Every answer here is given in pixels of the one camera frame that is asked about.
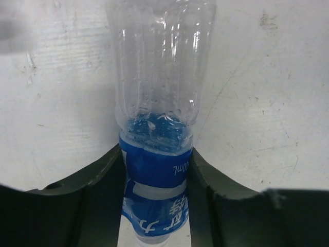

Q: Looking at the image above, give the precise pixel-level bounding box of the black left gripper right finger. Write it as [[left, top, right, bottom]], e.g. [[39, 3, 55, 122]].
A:
[[187, 150, 328, 246]]

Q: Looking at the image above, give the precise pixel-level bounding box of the clear bottle blue label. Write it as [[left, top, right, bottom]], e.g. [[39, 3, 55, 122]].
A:
[[105, 1, 216, 246]]

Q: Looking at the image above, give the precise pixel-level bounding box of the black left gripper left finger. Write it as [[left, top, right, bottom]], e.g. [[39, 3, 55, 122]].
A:
[[1, 146, 126, 246]]

